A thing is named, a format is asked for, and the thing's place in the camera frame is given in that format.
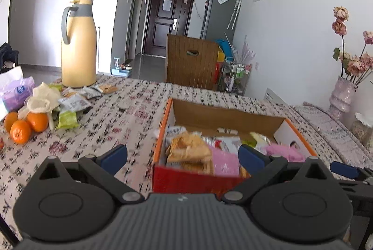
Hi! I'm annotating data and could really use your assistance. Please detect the cream plastic bag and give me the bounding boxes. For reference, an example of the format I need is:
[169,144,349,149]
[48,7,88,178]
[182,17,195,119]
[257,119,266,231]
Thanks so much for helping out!
[18,82,62,130]

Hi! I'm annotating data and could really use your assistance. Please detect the patterned calligraphy tablecloth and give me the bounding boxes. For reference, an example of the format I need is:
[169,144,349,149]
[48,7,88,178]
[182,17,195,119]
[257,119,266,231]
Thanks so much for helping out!
[0,75,373,242]

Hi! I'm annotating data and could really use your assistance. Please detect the grey refrigerator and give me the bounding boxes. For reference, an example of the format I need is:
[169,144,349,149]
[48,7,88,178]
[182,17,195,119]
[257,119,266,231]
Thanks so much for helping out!
[200,0,240,42]

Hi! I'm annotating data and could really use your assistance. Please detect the pink textured vase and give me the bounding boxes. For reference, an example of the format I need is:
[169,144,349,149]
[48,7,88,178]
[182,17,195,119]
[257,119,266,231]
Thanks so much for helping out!
[329,76,357,121]

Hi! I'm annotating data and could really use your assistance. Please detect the dried pink roses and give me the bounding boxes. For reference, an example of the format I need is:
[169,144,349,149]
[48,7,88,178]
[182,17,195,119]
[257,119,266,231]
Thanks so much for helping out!
[331,7,372,88]

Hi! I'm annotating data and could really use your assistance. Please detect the dark brown entrance door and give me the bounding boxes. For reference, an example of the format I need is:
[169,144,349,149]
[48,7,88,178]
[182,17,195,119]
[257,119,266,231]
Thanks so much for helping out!
[142,0,195,57]

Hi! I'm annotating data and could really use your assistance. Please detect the small green packet far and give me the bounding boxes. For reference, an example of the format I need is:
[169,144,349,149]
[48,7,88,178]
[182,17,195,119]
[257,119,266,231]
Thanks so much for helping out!
[56,110,79,130]

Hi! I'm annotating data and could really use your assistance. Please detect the orange fruit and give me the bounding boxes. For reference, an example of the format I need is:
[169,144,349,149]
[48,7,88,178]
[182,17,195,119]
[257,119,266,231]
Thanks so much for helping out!
[10,120,32,144]
[27,113,49,133]

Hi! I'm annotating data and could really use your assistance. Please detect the wire storage cart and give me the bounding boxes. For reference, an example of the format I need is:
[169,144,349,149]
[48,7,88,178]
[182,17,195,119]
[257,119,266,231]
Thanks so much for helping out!
[218,61,252,96]

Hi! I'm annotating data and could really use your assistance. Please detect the yellow thermos jug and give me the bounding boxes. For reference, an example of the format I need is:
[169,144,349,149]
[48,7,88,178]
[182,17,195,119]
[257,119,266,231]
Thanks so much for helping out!
[61,0,97,88]

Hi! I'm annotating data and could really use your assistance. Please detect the purple tissue pack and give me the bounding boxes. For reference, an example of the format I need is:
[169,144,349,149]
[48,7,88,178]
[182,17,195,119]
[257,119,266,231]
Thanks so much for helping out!
[1,76,35,112]

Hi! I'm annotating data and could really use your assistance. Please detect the pink snack packet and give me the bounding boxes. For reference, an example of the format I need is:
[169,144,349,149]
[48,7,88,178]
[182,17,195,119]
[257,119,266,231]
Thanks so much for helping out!
[209,147,240,177]
[264,143,305,162]

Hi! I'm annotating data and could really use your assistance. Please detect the clear jar of nuts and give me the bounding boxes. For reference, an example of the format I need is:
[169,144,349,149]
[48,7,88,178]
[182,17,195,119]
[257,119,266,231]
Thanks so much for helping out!
[350,113,372,150]

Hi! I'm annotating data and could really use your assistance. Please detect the pink grey folded blanket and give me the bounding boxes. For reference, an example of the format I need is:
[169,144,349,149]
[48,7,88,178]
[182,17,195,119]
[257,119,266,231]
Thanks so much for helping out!
[290,103,372,168]

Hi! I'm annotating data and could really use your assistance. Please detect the red cardboard pumpkin box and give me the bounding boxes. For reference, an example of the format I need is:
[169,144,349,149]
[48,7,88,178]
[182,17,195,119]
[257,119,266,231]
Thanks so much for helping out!
[152,99,315,196]

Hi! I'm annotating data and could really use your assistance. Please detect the long green snack bar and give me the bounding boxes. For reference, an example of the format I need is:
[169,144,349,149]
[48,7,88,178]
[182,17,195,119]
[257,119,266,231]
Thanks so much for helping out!
[243,131,271,150]

